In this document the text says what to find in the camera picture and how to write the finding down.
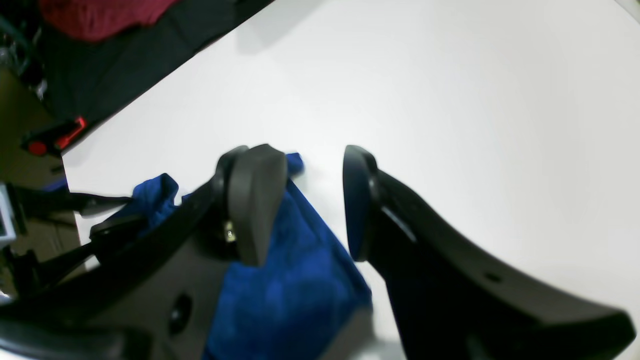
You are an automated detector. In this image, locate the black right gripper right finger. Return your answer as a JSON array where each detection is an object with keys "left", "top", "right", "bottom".
[{"left": 342, "top": 145, "right": 636, "bottom": 360}]

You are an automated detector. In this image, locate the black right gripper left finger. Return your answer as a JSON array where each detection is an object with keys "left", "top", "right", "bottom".
[{"left": 1, "top": 144, "right": 288, "bottom": 360}]

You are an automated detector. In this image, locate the blue long-sleeve shirt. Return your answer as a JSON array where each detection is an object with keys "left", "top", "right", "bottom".
[{"left": 107, "top": 152, "right": 373, "bottom": 360}]

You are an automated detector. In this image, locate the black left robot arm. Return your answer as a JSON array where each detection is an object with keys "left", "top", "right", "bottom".
[{"left": 1, "top": 182, "right": 148, "bottom": 305}]

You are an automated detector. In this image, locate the orange black clamp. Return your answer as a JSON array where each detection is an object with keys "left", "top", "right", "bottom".
[{"left": 20, "top": 116, "right": 89, "bottom": 158}]

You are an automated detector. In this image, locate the black cloth cover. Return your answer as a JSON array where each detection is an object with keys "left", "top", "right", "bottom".
[{"left": 39, "top": 0, "right": 270, "bottom": 128}]

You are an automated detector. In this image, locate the red cloth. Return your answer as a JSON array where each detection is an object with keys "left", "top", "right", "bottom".
[{"left": 38, "top": 0, "right": 176, "bottom": 43}]

